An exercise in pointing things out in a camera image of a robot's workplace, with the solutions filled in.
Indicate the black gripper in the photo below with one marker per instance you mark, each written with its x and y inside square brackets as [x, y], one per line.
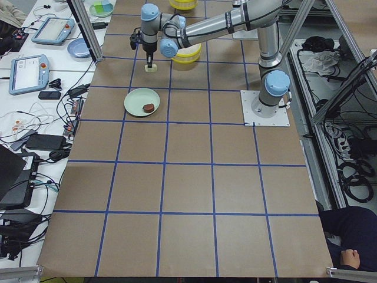
[148, 49]

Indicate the white steamed bun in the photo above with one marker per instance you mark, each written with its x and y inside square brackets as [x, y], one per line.
[150, 68]

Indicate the yellow bamboo steamer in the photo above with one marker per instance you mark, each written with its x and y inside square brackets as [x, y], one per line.
[188, 55]
[183, 5]

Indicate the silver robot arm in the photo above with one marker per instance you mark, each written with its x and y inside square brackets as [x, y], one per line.
[168, 33]

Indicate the seated person's hand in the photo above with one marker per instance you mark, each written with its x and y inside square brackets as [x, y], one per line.
[350, 257]

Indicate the light green plate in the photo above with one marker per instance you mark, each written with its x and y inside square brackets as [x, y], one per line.
[134, 101]

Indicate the brown steamed bun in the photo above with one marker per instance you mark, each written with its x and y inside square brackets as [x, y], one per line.
[148, 108]

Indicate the green bowl with blocks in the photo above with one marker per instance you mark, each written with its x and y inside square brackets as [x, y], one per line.
[101, 9]

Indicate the blue plate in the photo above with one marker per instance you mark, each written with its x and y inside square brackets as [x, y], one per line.
[78, 48]

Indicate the upper teach pendant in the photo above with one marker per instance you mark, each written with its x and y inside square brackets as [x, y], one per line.
[54, 31]

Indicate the teach pendant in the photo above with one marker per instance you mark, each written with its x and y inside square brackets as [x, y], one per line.
[54, 31]
[28, 74]

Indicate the lower teach pendant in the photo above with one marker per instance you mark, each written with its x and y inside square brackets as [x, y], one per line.
[28, 74]

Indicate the black power adapter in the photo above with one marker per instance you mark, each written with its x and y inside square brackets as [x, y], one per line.
[45, 142]

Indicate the crumpled white cloth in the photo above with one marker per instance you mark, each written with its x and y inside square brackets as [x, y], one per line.
[322, 63]

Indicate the black laptop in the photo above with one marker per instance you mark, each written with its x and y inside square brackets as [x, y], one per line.
[18, 170]

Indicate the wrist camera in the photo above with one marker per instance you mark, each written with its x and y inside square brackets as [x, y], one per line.
[135, 39]

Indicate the aluminium frame post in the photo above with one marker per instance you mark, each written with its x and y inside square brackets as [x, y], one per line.
[82, 19]

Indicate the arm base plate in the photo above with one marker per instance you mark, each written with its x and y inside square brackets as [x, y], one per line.
[246, 35]
[257, 114]

